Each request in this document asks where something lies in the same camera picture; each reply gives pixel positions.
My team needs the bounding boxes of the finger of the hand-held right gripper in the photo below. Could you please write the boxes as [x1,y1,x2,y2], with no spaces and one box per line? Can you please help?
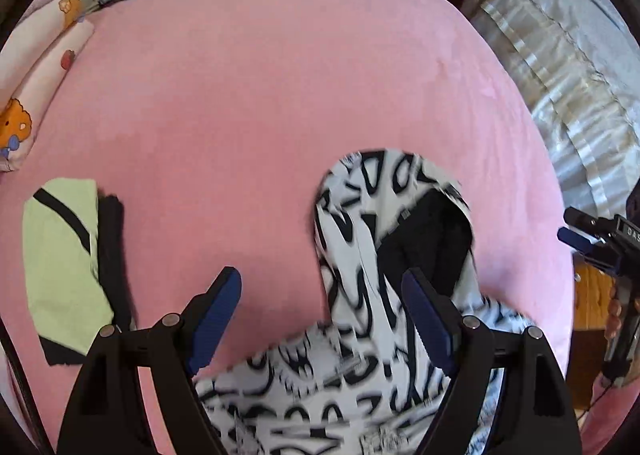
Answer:
[564,206,617,236]
[556,226,603,258]

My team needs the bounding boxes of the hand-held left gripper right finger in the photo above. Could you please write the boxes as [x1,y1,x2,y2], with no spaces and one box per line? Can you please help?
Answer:
[401,266,583,455]

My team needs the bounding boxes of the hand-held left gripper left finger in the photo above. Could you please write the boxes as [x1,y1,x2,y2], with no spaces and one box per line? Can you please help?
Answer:
[57,266,243,455]

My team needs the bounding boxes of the black white printed hoodie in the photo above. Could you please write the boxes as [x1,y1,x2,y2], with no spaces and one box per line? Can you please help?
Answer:
[192,148,541,455]

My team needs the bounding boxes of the wooden cabinet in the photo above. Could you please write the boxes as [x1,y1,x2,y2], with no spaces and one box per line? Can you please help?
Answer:
[574,257,628,336]

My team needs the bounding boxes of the white curtain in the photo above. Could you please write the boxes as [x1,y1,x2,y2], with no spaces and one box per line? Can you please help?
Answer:
[470,0,640,221]

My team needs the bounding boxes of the green black folded garment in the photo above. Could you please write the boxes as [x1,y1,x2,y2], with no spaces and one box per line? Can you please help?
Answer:
[22,178,136,366]

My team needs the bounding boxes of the pink bed cover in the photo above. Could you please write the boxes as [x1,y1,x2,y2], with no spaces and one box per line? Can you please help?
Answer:
[0,0,576,455]

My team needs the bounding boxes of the cartoon printed blanket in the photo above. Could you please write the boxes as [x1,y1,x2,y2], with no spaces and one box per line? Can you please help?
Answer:
[0,0,96,173]

